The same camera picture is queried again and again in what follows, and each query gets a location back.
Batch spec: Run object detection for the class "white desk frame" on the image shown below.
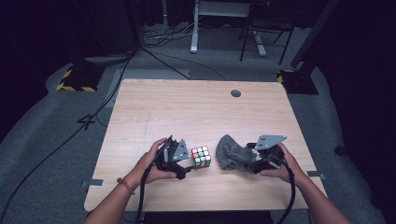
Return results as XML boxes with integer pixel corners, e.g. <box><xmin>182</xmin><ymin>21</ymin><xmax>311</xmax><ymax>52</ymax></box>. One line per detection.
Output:
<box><xmin>190</xmin><ymin>0</ymin><xmax>268</xmax><ymax>57</ymax></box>

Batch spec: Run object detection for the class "left hand-held gripper black cable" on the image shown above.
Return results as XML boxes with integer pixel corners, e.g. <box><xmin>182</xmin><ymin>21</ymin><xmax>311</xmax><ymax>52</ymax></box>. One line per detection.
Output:
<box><xmin>135</xmin><ymin>148</ymin><xmax>166</xmax><ymax>224</ymax></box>

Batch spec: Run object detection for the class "multicoloured puzzle cube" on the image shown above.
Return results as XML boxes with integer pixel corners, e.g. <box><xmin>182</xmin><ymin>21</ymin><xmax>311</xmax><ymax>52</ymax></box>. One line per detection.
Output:
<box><xmin>191</xmin><ymin>145</ymin><xmax>212</xmax><ymax>169</ymax></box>

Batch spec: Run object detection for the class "hand-held gripper black cable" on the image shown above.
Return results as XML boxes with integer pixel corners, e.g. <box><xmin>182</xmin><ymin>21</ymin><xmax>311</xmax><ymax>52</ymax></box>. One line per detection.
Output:
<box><xmin>135</xmin><ymin>148</ymin><xmax>166</xmax><ymax>224</ymax></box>
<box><xmin>276</xmin><ymin>161</ymin><xmax>296</xmax><ymax>224</ymax></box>

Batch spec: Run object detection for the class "grey tape piece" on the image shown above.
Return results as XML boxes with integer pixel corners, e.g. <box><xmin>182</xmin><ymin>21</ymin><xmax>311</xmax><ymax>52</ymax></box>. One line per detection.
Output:
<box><xmin>306</xmin><ymin>170</ymin><xmax>327</xmax><ymax>181</ymax></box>
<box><xmin>80</xmin><ymin>178</ymin><xmax>105</xmax><ymax>189</ymax></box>

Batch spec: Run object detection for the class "black metal chair frame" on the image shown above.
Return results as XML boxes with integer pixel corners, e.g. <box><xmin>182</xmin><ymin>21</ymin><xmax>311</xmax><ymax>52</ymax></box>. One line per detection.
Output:
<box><xmin>239</xmin><ymin>0</ymin><xmax>295</xmax><ymax>66</ymax></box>

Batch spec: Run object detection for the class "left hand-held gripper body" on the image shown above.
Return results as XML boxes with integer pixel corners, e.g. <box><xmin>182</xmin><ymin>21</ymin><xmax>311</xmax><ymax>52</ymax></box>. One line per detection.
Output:
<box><xmin>154</xmin><ymin>134</ymin><xmax>191</xmax><ymax>175</ymax></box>

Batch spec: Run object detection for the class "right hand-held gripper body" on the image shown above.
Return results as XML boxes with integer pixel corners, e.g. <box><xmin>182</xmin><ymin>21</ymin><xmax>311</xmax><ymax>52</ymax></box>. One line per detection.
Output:
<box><xmin>251</xmin><ymin>133</ymin><xmax>289</xmax><ymax>172</ymax></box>

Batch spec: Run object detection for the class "red string bracelet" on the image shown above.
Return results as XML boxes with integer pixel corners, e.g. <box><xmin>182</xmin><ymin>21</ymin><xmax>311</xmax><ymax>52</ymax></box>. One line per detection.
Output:
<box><xmin>116</xmin><ymin>176</ymin><xmax>136</xmax><ymax>196</ymax></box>

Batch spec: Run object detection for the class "grey fuzzy cloth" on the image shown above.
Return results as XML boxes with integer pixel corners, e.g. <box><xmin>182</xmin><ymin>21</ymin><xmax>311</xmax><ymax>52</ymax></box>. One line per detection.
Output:
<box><xmin>215</xmin><ymin>133</ymin><xmax>258</xmax><ymax>174</ymax></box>

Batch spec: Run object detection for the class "right hand-held gripper black cable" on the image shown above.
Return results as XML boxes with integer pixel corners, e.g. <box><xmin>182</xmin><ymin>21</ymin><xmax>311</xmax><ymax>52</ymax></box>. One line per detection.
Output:
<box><xmin>276</xmin><ymin>161</ymin><xmax>296</xmax><ymax>224</ymax></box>

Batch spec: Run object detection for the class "thin black floor cable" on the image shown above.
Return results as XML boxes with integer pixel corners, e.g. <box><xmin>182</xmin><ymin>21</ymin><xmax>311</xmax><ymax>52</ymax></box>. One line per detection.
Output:
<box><xmin>141</xmin><ymin>46</ymin><xmax>227</xmax><ymax>81</ymax></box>

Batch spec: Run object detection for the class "long black floor cable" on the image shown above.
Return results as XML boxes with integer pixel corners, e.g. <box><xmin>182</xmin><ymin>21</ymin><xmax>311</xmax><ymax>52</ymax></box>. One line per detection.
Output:
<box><xmin>0</xmin><ymin>46</ymin><xmax>138</xmax><ymax>223</ymax></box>

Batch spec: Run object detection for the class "person's dark clothing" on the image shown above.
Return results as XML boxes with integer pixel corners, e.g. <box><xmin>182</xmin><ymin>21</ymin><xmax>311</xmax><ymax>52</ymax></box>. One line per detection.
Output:
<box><xmin>124</xmin><ymin>210</ymin><xmax>276</xmax><ymax>224</ymax></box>

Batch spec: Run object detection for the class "person's right hand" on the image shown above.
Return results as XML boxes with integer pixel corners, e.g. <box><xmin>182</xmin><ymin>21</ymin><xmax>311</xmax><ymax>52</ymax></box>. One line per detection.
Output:
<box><xmin>259</xmin><ymin>142</ymin><xmax>304</xmax><ymax>188</ymax></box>

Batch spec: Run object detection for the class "person's left hand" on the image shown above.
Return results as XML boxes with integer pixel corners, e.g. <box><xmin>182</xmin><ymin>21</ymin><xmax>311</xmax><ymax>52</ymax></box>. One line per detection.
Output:
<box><xmin>125</xmin><ymin>137</ymin><xmax>177</xmax><ymax>189</ymax></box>

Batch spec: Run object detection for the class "black yellow striped stand base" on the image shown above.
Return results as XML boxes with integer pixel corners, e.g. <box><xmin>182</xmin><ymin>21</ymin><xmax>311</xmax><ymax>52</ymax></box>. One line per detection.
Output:
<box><xmin>55</xmin><ymin>64</ymin><xmax>106</xmax><ymax>92</ymax></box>
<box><xmin>276</xmin><ymin>68</ymin><xmax>319</xmax><ymax>95</ymax></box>

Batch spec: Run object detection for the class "bundle of floor cables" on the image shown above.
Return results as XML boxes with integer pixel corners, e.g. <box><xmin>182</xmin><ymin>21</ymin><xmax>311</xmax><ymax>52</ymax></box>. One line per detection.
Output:
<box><xmin>142</xmin><ymin>21</ymin><xmax>201</xmax><ymax>49</ymax></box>

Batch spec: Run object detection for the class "dark slanted metal pole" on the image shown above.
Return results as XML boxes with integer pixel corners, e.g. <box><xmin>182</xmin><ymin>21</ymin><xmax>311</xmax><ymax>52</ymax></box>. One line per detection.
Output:
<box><xmin>290</xmin><ymin>0</ymin><xmax>341</xmax><ymax>70</ymax></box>

